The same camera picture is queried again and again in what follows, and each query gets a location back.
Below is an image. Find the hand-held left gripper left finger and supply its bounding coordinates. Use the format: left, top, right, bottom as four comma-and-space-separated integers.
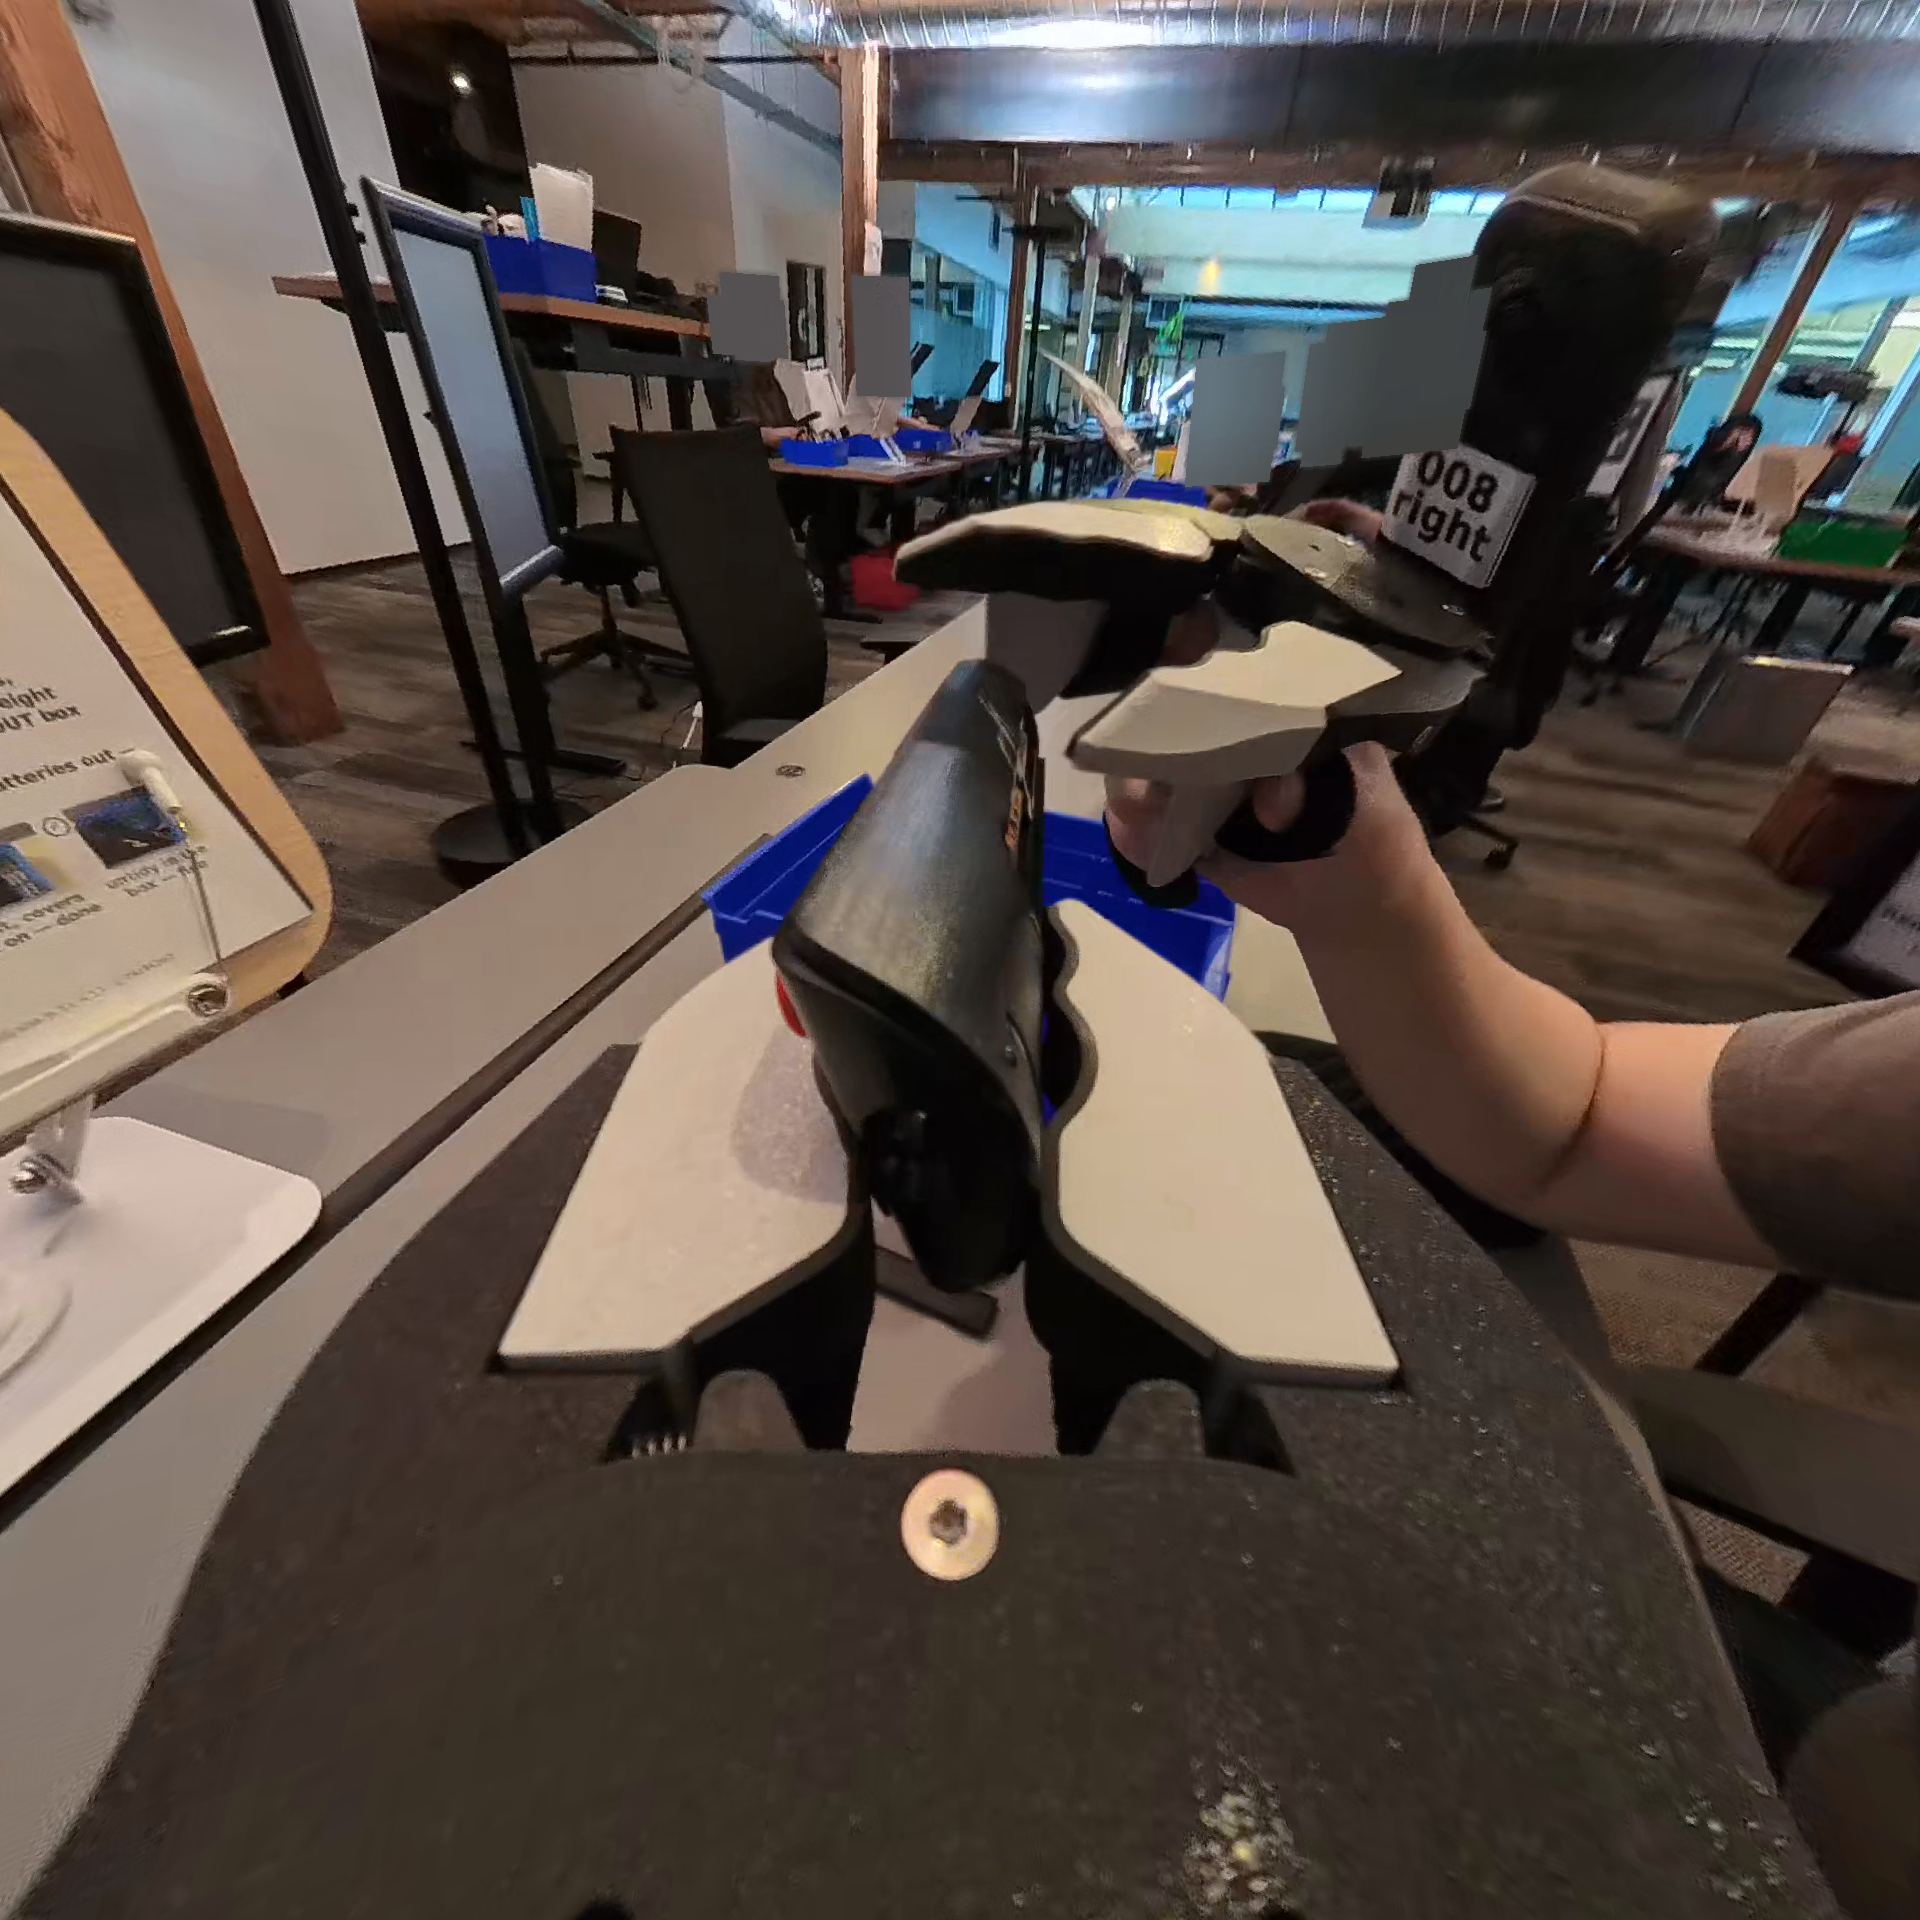
493, 956, 879, 1455

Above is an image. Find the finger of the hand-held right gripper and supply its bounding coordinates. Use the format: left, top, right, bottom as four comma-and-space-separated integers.
1070, 624, 1478, 792
892, 497, 1251, 605

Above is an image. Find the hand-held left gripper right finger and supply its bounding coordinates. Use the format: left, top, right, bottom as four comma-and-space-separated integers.
1024, 901, 1406, 1455

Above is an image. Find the black remote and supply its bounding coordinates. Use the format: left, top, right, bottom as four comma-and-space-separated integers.
773, 661, 1085, 1295

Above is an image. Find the person's right forearm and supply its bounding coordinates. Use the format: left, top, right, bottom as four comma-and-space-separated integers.
1335, 871, 1779, 1269

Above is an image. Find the person's right hand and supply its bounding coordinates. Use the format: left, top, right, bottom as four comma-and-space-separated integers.
1102, 752, 1450, 973

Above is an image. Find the blue plastic bin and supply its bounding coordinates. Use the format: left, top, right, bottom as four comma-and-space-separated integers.
707, 775, 1240, 1000

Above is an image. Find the black office chair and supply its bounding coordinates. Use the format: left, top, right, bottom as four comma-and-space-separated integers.
1406, 600, 1628, 876
612, 422, 829, 771

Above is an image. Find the green crate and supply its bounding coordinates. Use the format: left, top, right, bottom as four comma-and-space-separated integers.
1773, 507, 1916, 576

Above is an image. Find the silver trash can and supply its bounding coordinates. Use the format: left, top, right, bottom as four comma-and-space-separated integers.
1693, 652, 1859, 764

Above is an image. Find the brown cardboard box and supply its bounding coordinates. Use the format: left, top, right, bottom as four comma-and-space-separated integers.
1746, 747, 1920, 896

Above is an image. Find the blue storage box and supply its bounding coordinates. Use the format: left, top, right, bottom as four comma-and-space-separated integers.
485, 230, 605, 304

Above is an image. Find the person's grey shirt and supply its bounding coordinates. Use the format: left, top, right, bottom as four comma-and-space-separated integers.
1712, 995, 1920, 1301

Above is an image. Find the black display panel stand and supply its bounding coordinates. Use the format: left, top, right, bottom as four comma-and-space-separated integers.
360, 179, 636, 877

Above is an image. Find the black framed marker sign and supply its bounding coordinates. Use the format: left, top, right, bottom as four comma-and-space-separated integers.
1792, 853, 1920, 1000

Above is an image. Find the instruction sheet on stand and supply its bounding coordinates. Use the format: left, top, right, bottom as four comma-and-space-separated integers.
0, 407, 336, 1501

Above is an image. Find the black pole stand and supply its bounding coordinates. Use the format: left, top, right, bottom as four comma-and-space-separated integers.
254, 0, 536, 877

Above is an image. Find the wooden background desk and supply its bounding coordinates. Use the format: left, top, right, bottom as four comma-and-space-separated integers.
275, 273, 715, 341

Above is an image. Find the wooden pillar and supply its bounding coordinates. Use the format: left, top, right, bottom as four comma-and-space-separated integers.
0, 0, 341, 750

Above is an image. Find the black floor sign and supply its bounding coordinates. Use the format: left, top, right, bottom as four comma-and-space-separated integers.
0, 209, 269, 664

